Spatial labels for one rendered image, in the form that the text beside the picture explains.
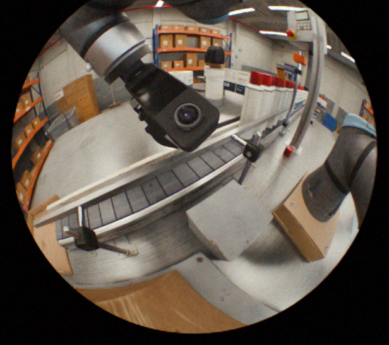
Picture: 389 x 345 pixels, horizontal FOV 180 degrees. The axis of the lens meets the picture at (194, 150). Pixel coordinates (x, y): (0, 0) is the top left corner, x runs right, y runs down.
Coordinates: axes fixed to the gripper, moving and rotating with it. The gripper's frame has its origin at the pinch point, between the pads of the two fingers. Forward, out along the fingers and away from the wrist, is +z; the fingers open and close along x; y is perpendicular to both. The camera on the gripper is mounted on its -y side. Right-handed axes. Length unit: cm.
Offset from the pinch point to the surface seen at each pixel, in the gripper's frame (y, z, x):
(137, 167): 3.5, -4.1, 11.8
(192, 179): -3.0, 3.2, 5.4
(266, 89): -1.5, 2.1, -24.9
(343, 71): -152, 189, -785
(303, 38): -7, -10, -57
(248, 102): 0.5, 2.9, -17.8
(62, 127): 175, -37, 112
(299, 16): -6, -20, -63
